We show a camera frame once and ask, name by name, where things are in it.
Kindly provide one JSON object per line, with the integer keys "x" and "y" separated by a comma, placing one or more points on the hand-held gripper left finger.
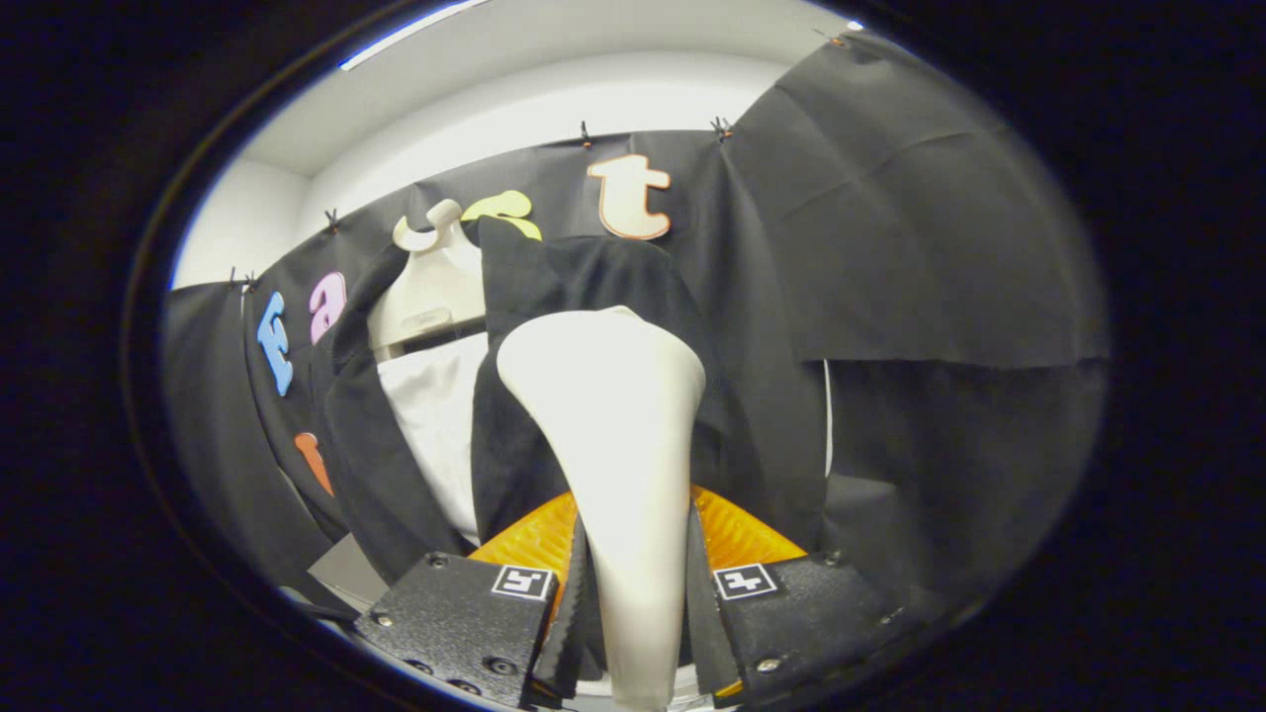
{"x": 572, "y": 633}

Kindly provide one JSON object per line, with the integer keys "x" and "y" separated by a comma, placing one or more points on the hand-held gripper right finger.
{"x": 702, "y": 633}

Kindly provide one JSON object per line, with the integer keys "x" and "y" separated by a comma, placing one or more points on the white garment steamer head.
{"x": 613, "y": 445}

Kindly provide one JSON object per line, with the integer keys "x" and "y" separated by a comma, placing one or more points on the white shirt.
{"x": 435, "y": 415}

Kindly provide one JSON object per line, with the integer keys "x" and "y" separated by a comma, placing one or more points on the black blazer jacket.
{"x": 554, "y": 287}

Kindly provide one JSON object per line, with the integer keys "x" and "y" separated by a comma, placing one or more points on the cream clothes hanger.
{"x": 430, "y": 287}

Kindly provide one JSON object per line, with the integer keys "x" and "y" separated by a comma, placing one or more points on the grey cabinet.
{"x": 346, "y": 569}

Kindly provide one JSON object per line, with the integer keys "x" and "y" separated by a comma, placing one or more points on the black backdrop cloth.
{"x": 940, "y": 247}

